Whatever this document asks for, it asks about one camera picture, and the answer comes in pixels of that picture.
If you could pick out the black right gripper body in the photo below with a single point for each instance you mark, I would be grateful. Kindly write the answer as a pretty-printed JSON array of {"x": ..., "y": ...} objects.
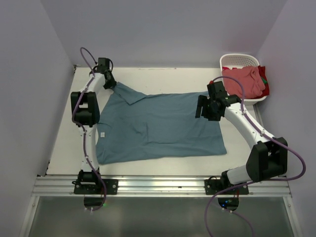
[{"x": 210, "y": 113}]

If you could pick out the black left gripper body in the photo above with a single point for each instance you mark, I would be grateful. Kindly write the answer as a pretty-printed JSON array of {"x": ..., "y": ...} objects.
[{"x": 111, "y": 83}]

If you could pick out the teal blue t shirt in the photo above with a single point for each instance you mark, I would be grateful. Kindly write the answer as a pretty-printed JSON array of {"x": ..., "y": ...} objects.
[{"x": 134, "y": 126}]

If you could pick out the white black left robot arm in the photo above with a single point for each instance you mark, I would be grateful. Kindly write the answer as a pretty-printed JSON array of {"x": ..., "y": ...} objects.
[{"x": 85, "y": 115}]

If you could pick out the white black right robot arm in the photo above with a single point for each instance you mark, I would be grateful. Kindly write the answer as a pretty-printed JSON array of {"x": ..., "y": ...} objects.
[{"x": 267, "y": 159}]

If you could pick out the pink t shirt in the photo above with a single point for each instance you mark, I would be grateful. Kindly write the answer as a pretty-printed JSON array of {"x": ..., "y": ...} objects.
[{"x": 250, "y": 79}]

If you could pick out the white perforated laundry basket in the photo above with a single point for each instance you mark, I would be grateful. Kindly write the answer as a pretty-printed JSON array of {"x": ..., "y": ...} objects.
[{"x": 235, "y": 60}]

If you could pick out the red green patterned cloth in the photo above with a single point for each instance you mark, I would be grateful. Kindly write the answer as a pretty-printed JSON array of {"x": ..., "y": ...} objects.
[{"x": 262, "y": 73}]

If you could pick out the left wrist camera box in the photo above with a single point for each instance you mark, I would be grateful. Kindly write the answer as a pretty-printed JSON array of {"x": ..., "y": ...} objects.
[{"x": 103, "y": 65}]

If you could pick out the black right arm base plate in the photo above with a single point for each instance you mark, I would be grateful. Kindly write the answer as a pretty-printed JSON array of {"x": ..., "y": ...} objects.
[{"x": 213, "y": 185}]

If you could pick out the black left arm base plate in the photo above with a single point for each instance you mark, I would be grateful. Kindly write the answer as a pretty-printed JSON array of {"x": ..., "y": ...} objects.
[{"x": 89, "y": 184}]

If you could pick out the aluminium table edge rail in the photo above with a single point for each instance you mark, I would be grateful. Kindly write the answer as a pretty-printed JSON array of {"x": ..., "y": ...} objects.
[{"x": 154, "y": 186}]

